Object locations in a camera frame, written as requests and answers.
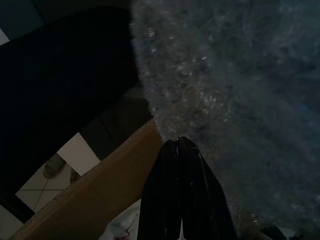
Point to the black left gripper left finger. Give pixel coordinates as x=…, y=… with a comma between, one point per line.
x=160, y=200

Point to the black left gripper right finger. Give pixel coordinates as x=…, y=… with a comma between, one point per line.
x=202, y=200

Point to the clear bubble wrap bag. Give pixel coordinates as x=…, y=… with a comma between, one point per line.
x=225, y=100

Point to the brown cardboard box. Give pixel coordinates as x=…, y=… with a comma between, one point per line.
x=105, y=190

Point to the grey slipper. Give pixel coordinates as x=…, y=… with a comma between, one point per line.
x=74, y=176
x=53, y=166

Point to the black floor mat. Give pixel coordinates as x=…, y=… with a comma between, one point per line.
x=62, y=75

